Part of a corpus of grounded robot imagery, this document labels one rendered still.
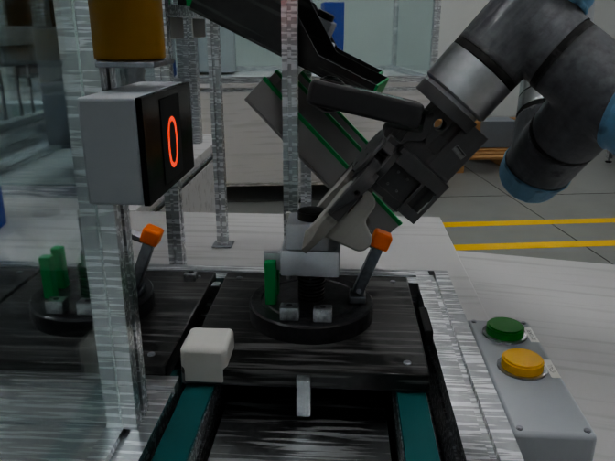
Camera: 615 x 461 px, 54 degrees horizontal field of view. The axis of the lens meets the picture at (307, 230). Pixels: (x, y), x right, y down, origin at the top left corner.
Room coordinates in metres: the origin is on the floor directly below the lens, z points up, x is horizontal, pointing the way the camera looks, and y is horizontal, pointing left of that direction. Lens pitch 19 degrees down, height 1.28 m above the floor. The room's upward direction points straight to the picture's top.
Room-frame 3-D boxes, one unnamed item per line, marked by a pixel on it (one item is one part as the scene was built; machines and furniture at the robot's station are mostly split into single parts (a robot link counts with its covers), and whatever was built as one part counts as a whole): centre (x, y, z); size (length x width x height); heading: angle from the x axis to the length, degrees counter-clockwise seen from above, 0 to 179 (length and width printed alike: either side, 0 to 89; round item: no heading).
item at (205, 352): (0.54, 0.10, 0.97); 0.05 x 0.05 x 0.04; 86
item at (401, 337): (0.63, 0.00, 0.96); 0.24 x 0.24 x 0.02; 86
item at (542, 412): (0.53, -0.21, 0.93); 0.21 x 0.07 x 0.06; 176
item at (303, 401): (0.50, 0.00, 0.95); 0.01 x 0.01 x 0.04; 86
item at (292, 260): (0.63, 0.01, 1.06); 0.08 x 0.04 x 0.07; 86
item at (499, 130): (5.93, -1.91, 0.20); 1.20 x 0.80 x 0.41; 95
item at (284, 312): (0.58, 0.02, 1.00); 0.02 x 0.01 x 0.02; 86
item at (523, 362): (0.53, -0.21, 0.96); 0.04 x 0.04 x 0.02
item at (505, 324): (0.60, -0.22, 0.96); 0.04 x 0.04 x 0.02
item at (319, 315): (0.57, -0.02, 1.00); 0.02 x 0.01 x 0.02; 86
